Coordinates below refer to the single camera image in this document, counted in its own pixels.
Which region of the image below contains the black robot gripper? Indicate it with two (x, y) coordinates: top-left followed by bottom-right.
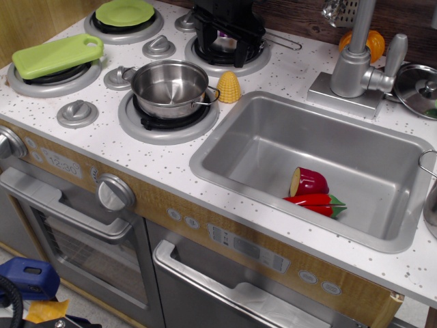
(193, 0), (266, 68)

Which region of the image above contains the back right stove burner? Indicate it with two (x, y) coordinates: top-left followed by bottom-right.
(184, 37), (271, 77)

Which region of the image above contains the stove burner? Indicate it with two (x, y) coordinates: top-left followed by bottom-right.
(7, 59), (102, 98)
(184, 37), (271, 77)
(117, 92), (219, 146)
(84, 10), (164, 45)

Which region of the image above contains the grey stove knob back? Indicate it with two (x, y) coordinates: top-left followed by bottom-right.
(174, 10), (195, 33)

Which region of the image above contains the grey stove knob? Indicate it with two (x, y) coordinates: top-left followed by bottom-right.
(174, 10), (195, 33)
(103, 66), (137, 91)
(57, 100), (99, 128)
(142, 35), (176, 59)

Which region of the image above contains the yellow toy corn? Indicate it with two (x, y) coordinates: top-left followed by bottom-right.
(216, 71), (241, 104)

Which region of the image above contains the grey stove knob upper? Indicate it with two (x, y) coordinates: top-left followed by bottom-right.
(142, 35), (176, 59)

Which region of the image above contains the front right stove burner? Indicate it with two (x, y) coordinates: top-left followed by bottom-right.
(117, 92), (219, 146)

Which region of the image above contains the grey stove knob middle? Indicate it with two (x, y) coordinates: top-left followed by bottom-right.
(103, 66), (137, 91)

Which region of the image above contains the back left stove burner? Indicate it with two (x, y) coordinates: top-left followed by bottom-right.
(84, 10), (164, 45)

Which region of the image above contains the front left stove burner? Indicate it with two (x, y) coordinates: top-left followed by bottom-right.
(7, 59), (102, 98)

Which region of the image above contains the grey stove knob front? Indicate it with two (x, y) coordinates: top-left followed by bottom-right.
(57, 100), (99, 128)

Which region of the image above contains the small steel pot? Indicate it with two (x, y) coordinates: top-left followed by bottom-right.
(122, 59), (221, 120)

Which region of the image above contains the green plastic plate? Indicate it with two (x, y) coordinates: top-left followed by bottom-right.
(96, 0), (155, 27)

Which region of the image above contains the metal grater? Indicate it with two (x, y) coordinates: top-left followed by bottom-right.
(322, 0), (359, 28)

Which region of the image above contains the silver toy faucet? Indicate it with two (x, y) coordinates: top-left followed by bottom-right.
(307, 1), (408, 119)

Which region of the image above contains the orange toy bell pepper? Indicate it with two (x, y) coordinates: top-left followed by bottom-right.
(338, 29), (385, 64)

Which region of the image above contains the green plastic cutting board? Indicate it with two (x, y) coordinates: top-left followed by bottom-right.
(12, 33), (104, 79)

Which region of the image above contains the silver oven dial right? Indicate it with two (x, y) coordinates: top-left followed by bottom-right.
(96, 173), (136, 211)

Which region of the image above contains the silver oven dial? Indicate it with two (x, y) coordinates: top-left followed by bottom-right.
(1, 126), (28, 159)
(96, 173), (136, 211)

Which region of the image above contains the red toy chili pepper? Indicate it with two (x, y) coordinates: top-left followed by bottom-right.
(283, 193), (347, 218)

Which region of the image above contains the steel pot lid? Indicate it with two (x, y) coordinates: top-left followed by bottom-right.
(384, 63), (436, 120)

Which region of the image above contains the grey sink basin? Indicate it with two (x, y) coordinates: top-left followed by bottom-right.
(190, 92), (434, 253)

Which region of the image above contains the silver oven dial left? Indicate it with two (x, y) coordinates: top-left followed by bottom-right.
(1, 126), (28, 159)

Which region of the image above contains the blue clamp tool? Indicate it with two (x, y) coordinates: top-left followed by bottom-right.
(1, 257), (60, 301)

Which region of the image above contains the yellow tape piece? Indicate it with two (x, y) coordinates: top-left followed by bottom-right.
(25, 299), (70, 324)

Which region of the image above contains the oven door with handle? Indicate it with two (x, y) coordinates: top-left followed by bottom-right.
(1, 167), (165, 327)

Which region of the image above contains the dishwasher door with handle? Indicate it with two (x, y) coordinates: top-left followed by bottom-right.
(146, 221), (363, 327)

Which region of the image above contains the black cable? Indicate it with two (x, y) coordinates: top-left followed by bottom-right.
(0, 275), (25, 328)

